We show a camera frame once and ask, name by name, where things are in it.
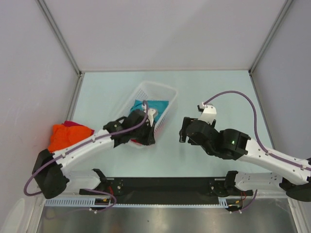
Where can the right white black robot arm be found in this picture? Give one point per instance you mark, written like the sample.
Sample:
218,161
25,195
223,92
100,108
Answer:
287,174

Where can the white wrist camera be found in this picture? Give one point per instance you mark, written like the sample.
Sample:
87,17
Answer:
208,113
152,113

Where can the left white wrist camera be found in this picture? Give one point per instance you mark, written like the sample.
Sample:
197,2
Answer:
152,113

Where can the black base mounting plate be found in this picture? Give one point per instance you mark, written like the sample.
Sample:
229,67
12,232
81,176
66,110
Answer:
180,190

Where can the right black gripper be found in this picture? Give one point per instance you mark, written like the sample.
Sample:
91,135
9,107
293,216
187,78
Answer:
186,120

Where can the teal t shirt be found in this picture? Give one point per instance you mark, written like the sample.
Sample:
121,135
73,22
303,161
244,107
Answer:
159,105

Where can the white plastic mesh basket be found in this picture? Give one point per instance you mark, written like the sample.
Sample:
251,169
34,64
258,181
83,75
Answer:
160,97

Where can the magenta t shirt on table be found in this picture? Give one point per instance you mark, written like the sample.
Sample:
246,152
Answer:
72,124

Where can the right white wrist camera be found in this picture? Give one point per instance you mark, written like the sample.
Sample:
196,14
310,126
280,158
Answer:
208,113

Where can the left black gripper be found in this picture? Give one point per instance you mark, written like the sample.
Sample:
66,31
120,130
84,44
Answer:
149,139

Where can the orange t shirt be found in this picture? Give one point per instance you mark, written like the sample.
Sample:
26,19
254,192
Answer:
63,137

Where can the white slotted cable duct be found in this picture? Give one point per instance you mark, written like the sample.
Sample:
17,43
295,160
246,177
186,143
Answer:
98,202

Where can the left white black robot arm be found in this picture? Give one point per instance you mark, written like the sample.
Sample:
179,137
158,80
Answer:
54,171

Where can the red t shirt in basket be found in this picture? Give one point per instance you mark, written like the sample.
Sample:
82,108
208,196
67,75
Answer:
136,142

